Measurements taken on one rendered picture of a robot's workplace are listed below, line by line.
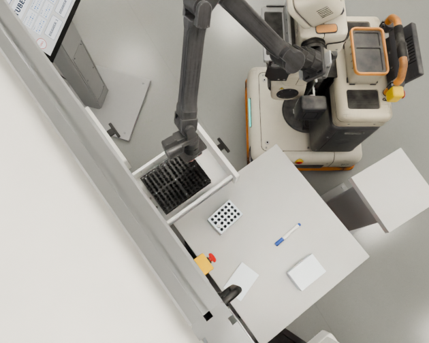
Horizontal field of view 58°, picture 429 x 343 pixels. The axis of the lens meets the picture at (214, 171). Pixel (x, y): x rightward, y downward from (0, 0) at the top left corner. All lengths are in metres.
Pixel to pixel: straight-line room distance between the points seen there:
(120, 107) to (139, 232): 2.26
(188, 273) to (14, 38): 0.34
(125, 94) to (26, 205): 2.24
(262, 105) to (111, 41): 1.20
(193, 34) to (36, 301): 0.87
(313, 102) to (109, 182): 1.53
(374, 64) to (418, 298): 1.47
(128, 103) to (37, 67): 2.16
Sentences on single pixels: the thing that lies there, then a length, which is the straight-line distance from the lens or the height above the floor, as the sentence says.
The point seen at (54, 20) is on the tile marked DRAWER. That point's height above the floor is 1.01.
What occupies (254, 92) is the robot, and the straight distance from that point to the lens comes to 2.38.
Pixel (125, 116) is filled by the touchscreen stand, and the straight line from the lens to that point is 2.61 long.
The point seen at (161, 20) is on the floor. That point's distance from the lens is 2.98.
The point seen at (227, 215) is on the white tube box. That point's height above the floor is 0.80.
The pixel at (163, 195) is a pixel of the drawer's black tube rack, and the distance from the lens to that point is 1.53.
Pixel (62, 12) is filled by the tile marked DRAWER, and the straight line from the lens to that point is 1.84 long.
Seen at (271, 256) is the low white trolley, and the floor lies 0.76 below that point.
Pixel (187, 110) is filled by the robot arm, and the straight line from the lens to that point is 1.24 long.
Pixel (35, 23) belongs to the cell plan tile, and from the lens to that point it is 1.77.
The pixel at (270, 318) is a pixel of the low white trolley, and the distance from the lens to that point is 1.66.
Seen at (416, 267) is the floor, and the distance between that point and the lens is 2.72.
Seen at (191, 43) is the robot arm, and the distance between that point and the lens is 1.16.
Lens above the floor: 2.39
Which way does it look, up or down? 75 degrees down
